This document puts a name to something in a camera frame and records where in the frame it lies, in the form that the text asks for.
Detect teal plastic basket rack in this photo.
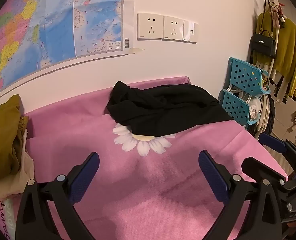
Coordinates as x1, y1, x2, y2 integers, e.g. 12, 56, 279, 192
219, 57, 271, 125

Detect black handbag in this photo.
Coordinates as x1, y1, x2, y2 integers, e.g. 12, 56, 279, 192
250, 1, 277, 58

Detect colourful wall map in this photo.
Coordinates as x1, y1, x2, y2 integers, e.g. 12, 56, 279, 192
0, 0, 136, 105

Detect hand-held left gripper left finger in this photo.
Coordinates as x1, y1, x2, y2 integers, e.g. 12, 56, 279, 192
15, 151, 100, 240

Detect beige hanging clothes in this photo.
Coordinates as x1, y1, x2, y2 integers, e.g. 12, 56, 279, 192
250, 92, 275, 138

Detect pink printed blanket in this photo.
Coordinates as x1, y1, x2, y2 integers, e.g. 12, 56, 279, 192
0, 76, 288, 240

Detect white coat rack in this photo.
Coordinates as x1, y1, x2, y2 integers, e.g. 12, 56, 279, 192
263, 0, 285, 80

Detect pink plush toy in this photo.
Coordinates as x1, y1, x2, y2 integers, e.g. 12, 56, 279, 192
271, 2, 285, 28

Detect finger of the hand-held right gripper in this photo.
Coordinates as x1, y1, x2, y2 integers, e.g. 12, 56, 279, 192
259, 133, 292, 155
241, 157, 288, 183

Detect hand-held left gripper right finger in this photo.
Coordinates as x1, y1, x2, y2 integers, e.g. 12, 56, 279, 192
198, 150, 282, 240

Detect yellow-green hanging sweater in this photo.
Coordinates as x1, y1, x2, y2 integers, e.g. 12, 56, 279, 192
253, 11, 296, 103

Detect black garment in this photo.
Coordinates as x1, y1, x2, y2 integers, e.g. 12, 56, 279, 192
106, 81, 234, 138

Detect cream garment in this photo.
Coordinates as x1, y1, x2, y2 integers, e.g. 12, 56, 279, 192
0, 130, 36, 200

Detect mustard garment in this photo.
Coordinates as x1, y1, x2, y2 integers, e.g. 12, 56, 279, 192
0, 94, 30, 184

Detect white wall socket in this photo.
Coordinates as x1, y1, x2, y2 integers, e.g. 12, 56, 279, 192
163, 15, 184, 41
137, 12, 164, 40

